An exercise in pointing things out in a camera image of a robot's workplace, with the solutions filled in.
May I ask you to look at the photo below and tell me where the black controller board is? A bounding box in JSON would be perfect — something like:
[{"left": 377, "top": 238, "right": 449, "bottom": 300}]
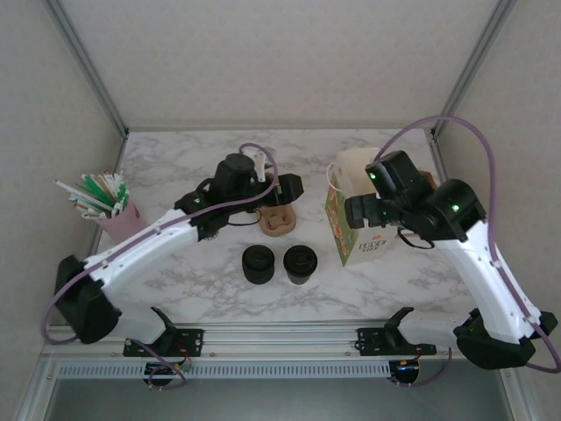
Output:
[
  {"left": 143, "top": 361, "right": 188, "bottom": 390},
  {"left": 391, "top": 359, "right": 423, "bottom": 388}
]

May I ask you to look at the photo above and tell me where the black lidded coffee cup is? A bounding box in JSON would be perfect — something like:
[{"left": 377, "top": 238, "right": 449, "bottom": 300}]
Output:
[{"left": 282, "top": 244, "right": 318, "bottom": 287}]

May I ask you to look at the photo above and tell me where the grey slotted cable duct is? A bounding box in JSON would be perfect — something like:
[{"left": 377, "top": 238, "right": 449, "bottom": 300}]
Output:
[{"left": 56, "top": 361, "right": 391, "bottom": 379}]

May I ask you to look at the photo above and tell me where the thin black camera cable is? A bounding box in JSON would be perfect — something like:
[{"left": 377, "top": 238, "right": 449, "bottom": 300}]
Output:
[
  {"left": 227, "top": 208, "right": 268, "bottom": 228},
  {"left": 396, "top": 226, "right": 436, "bottom": 252}
]

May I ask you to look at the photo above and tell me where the pink straw holder cup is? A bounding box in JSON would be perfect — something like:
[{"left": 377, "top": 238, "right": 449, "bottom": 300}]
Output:
[{"left": 94, "top": 199, "right": 149, "bottom": 242}]

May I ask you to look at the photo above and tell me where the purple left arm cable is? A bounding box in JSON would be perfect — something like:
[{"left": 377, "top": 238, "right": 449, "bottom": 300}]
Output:
[{"left": 40, "top": 142, "right": 281, "bottom": 392}]

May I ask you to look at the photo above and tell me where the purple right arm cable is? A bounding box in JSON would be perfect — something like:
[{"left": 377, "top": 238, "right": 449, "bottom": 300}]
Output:
[{"left": 377, "top": 114, "right": 561, "bottom": 389}]

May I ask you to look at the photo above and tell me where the brown cardboard tray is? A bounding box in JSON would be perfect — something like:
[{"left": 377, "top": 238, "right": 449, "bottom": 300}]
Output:
[{"left": 415, "top": 168, "right": 441, "bottom": 190}]

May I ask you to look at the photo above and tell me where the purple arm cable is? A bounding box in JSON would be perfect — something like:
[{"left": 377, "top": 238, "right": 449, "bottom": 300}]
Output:
[
  {"left": 377, "top": 114, "right": 561, "bottom": 389},
  {"left": 40, "top": 142, "right": 281, "bottom": 392}
]

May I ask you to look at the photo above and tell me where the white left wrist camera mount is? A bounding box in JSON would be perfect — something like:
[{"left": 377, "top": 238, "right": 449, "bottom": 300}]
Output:
[{"left": 239, "top": 147, "right": 269, "bottom": 183}]

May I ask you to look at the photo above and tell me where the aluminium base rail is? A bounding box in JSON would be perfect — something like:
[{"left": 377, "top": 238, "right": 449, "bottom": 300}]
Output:
[{"left": 43, "top": 322, "right": 514, "bottom": 365}]

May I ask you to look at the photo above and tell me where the white paper bag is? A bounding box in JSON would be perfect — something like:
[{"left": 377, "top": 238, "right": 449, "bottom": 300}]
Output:
[{"left": 324, "top": 147, "right": 401, "bottom": 268}]

